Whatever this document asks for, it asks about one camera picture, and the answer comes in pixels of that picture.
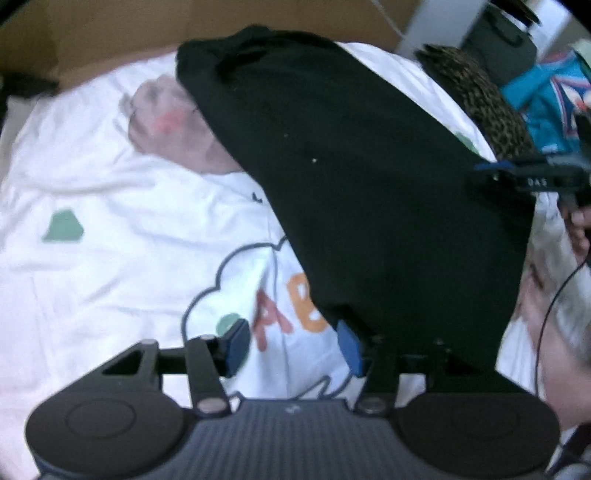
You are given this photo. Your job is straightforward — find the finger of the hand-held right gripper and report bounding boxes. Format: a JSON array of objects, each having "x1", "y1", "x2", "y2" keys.
[{"x1": 471, "y1": 159, "x2": 520, "y2": 185}]

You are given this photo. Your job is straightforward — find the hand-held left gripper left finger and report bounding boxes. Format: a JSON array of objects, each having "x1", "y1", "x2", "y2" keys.
[{"x1": 99, "y1": 318, "x2": 251, "y2": 415}]

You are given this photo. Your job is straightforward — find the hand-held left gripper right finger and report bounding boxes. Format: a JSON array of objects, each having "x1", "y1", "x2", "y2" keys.
[{"x1": 337, "y1": 320, "x2": 466, "y2": 415}]

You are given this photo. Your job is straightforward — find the black pants with bear trim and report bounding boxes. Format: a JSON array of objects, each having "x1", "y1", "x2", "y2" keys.
[{"x1": 175, "y1": 25, "x2": 536, "y2": 384}]

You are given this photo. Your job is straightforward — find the person's right hand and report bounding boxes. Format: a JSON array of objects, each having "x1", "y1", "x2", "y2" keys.
[{"x1": 568, "y1": 208, "x2": 591, "y2": 267}]

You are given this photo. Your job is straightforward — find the leopard print folded garment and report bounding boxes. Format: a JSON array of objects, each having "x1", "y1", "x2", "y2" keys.
[{"x1": 418, "y1": 44, "x2": 539, "y2": 160}]

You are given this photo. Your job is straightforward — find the blue printed garment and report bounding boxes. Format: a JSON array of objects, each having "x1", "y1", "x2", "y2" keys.
[{"x1": 501, "y1": 48, "x2": 591, "y2": 156}]

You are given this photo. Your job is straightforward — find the grey bag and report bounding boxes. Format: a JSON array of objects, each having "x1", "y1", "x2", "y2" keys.
[{"x1": 462, "y1": 7, "x2": 541, "y2": 86}]

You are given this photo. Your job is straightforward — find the bear printed white bed sheet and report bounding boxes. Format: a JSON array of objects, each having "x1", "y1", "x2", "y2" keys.
[{"x1": 0, "y1": 39, "x2": 591, "y2": 462}]

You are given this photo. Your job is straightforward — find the black cloth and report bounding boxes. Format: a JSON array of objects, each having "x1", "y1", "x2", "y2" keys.
[{"x1": 0, "y1": 69, "x2": 59, "y2": 100}]

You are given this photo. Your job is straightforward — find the thin black cable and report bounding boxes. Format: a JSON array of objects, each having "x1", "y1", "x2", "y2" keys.
[{"x1": 536, "y1": 258, "x2": 591, "y2": 402}]

